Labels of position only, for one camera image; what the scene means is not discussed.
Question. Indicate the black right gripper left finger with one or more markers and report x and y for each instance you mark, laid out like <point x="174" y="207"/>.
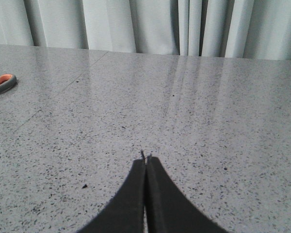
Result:
<point x="125" y="211"/>

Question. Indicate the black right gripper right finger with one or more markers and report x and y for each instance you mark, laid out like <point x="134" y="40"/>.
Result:
<point x="167" y="209"/>

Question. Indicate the grey orange scissors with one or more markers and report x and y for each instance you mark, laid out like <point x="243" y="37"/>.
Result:
<point x="7" y="81"/>

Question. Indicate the grey curtain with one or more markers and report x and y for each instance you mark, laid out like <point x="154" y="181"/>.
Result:
<point x="259" y="29"/>

